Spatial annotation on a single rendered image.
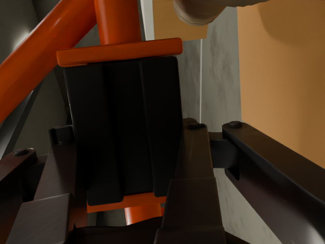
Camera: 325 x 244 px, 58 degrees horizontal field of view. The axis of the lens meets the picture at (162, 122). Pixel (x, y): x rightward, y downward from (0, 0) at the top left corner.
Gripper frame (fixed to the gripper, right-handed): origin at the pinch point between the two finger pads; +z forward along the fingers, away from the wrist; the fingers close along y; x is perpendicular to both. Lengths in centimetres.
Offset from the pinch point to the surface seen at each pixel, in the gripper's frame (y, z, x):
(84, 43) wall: -169, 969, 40
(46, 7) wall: -254, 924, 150
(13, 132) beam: -259, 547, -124
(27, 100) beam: -260, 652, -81
